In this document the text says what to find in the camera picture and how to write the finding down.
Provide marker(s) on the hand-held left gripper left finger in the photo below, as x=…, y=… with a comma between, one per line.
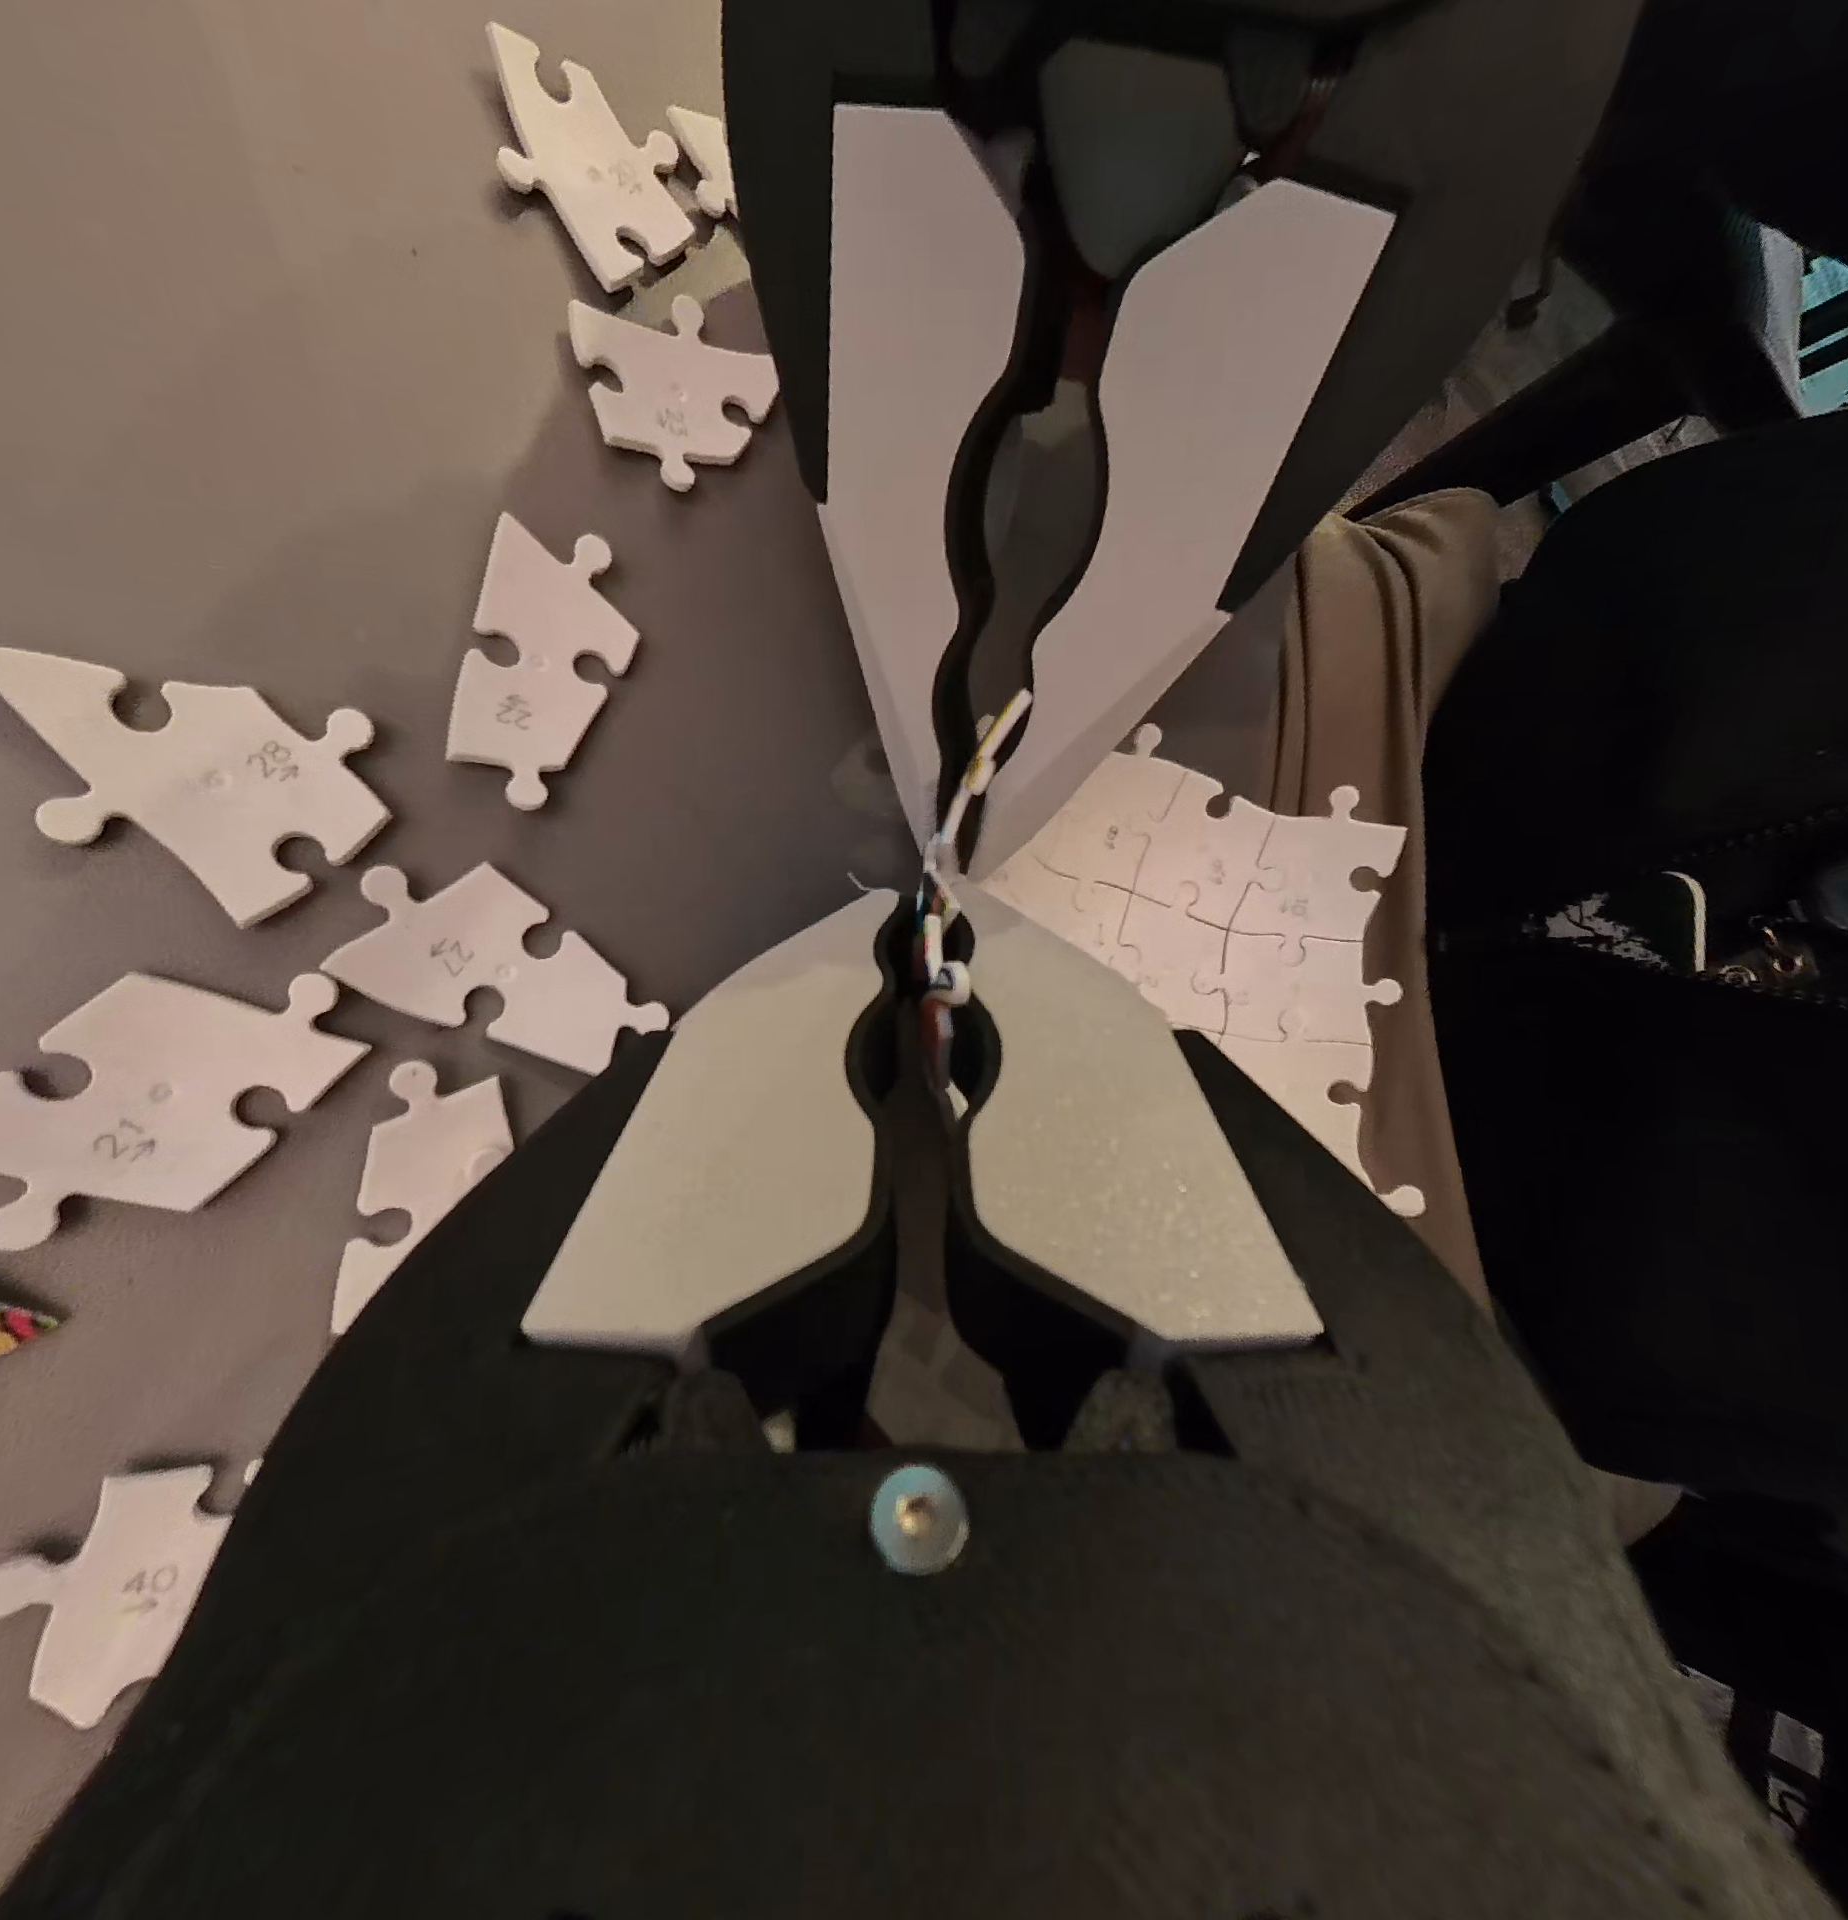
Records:
x=715, y=1185

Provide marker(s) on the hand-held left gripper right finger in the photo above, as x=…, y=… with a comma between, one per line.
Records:
x=1136, y=1185

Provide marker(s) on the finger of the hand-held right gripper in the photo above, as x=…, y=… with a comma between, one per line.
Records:
x=1210, y=421
x=894, y=390

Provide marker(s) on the partly built white puzzle ball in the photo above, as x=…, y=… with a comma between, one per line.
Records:
x=1240, y=930

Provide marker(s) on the single white puzzle piece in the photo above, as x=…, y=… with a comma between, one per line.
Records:
x=986, y=765

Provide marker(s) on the white puzzle pieces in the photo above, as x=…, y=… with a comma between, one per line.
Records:
x=219, y=780

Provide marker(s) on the person's right forearm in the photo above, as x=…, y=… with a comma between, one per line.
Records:
x=1736, y=150

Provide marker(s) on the colourful printed puzzle piece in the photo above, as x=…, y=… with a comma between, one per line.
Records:
x=3, y=1331

